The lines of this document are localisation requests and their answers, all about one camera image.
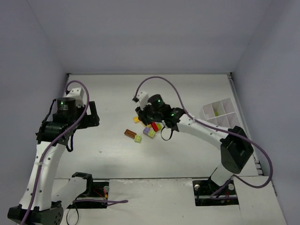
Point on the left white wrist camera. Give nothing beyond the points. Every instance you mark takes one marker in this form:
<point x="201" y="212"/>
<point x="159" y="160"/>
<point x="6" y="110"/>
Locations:
<point x="77" y="94"/>

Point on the pale green square lego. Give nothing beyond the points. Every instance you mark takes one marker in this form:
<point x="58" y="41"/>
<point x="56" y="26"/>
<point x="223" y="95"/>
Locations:
<point x="151" y="134"/>

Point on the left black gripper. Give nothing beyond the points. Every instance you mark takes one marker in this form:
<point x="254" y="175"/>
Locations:
<point x="93" y="115"/>

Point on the yellow long lego brick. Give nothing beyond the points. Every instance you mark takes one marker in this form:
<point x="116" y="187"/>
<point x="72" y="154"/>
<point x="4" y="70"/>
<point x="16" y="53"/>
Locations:
<point x="136" y="120"/>

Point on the brown lego brick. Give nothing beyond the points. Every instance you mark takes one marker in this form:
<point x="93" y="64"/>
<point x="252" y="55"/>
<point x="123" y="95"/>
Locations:
<point x="129" y="133"/>

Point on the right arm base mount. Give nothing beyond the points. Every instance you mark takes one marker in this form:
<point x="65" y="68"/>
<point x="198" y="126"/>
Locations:
<point x="206" y="193"/>

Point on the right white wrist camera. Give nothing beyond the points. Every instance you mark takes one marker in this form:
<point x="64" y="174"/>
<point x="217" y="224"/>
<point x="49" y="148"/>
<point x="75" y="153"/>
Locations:
<point x="141" y="99"/>

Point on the red long lego brick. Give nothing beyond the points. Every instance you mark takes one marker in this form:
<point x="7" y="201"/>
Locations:
<point x="154" y="127"/>

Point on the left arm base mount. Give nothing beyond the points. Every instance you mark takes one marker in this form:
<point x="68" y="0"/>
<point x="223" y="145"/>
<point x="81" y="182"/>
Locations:
<point x="94" y="197"/>

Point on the light green square lego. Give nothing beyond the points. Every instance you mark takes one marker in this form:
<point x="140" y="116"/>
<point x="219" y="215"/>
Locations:
<point x="137" y="139"/>

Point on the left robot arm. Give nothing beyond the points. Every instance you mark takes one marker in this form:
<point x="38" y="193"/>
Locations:
<point x="39" y="205"/>

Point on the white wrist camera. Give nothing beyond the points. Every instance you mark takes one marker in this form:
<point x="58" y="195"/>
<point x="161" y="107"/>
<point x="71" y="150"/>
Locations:
<point x="77" y="94"/>
<point x="141" y="99"/>

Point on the white divided container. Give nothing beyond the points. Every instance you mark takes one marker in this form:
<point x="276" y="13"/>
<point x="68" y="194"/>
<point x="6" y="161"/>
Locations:
<point x="228" y="116"/>

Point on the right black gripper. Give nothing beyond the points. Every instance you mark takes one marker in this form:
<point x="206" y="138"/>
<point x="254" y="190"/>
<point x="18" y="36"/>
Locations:
<point x="144" y="116"/>

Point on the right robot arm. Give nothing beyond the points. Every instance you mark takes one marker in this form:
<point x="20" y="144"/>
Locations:
<point x="235" y="151"/>

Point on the green lego on red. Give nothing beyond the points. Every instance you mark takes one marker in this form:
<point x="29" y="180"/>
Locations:
<point x="159" y="126"/>

